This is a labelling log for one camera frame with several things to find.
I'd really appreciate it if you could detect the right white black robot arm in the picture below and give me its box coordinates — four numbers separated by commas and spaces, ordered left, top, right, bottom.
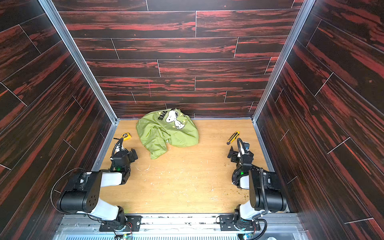
228, 138, 287, 231

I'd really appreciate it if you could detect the aluminium front rail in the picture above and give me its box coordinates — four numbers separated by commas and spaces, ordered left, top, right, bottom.
53, 214, 310, 240

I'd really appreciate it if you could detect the green Snoopy zip jacket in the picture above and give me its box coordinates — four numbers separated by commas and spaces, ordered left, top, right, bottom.
136, 108, 199, 160

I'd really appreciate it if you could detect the yellow black utility knife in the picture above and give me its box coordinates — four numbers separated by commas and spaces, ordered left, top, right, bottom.
227, 131, 240, 145

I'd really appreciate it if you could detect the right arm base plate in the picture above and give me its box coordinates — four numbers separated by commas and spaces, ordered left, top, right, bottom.
217, 214, 261, 232

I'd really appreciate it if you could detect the yellow tape measure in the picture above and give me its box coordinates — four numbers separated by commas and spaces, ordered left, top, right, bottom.
114, 133, 132, 141

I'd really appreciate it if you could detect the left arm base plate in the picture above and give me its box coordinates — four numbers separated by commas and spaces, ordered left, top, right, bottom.
99, 215, 143, 233

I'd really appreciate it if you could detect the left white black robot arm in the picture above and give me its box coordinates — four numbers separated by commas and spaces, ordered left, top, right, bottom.
54, 133, 138, 232

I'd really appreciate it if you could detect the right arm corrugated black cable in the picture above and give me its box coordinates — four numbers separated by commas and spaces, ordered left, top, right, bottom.
257, 167, 269, 215

